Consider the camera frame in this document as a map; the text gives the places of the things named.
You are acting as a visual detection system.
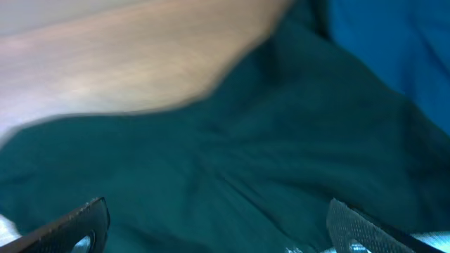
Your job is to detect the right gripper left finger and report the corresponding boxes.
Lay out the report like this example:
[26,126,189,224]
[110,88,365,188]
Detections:
[1,197,110,253]

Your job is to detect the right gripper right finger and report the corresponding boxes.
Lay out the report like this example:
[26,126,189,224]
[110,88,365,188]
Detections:
[326,199,446,253]

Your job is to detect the black shorts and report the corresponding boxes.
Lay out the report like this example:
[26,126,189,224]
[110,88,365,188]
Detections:
[1,1,449,252]

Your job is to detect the blue garment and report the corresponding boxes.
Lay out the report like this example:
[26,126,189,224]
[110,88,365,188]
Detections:
[328,0,449,132]

